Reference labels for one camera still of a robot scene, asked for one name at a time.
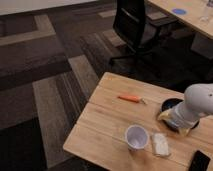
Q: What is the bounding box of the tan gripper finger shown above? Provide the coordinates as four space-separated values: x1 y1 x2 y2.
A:
157 109 172 121
178 128 191 136

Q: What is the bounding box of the wooden background desk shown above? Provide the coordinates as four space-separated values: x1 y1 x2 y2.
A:
148 0 213 39

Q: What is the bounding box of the blue round coaster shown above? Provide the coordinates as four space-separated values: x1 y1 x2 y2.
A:
172 8 187 15

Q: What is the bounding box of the black office chair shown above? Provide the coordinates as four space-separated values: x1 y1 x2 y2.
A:
109 0 175 66

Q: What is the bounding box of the white eraser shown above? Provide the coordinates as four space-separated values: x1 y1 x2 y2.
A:
151 133 170 157

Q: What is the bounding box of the clear plastic cup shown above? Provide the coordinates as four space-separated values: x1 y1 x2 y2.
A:
125 125 149 150

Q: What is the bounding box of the black phone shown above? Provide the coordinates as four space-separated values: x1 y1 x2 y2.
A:
188 150 211 171

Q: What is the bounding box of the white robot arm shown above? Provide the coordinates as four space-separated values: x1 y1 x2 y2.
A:
157 83 213 136

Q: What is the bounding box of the dark blue bowl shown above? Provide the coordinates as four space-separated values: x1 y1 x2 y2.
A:
160 97 200 132

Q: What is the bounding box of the clear drinking glass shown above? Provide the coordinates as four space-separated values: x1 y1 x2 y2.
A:
200 0 213 21

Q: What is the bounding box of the orange carrot toy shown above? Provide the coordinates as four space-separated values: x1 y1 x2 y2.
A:
118 95 146 104

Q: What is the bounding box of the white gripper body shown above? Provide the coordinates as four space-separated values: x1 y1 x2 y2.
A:
168 101 198 129

